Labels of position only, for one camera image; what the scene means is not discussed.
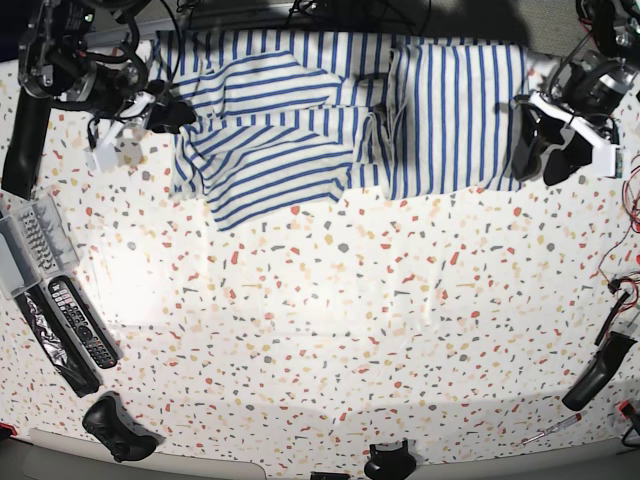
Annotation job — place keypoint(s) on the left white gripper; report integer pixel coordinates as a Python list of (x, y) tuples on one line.
[(570, 141)]

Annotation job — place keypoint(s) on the black TV remote control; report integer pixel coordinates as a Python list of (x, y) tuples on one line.
[(87, 330)]

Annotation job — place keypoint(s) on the red clip edge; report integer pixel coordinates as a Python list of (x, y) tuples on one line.
[(6, 431), (626, 408)]

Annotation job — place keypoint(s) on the clear plastic bit case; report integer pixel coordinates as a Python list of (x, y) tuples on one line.
[(34, 247)]

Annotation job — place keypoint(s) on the black game controller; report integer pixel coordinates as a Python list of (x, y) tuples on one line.
[(103, 422)]

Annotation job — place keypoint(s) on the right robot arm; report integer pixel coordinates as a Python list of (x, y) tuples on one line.
[(56, 71)]

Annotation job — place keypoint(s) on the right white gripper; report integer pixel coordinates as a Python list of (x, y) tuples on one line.
[(115, 135)]

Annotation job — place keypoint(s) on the red-tipped screwdriver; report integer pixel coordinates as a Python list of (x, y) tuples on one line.
[(556, 427)]

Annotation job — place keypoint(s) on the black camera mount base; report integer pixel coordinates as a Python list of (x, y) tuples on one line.
[(390, 464)]

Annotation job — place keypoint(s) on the blue white striped t-shirt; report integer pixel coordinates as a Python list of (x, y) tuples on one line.
[(283, 118)]

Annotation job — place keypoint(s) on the red clip left edge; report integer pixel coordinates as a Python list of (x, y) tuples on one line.
[(6, 431)]

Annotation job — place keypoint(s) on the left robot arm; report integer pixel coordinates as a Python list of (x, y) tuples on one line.
[(593, 79)]

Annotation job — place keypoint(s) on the black handle grip right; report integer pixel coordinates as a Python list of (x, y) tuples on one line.
[(599, 371)]

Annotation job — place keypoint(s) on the black tube cover left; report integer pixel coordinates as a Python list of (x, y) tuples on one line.
[(25, 149)]

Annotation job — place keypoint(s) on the red clip right edge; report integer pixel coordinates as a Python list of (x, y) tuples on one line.
[(626, 408)]

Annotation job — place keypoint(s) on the black foil-wrapped bar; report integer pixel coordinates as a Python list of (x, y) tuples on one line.
[(56, 342)]

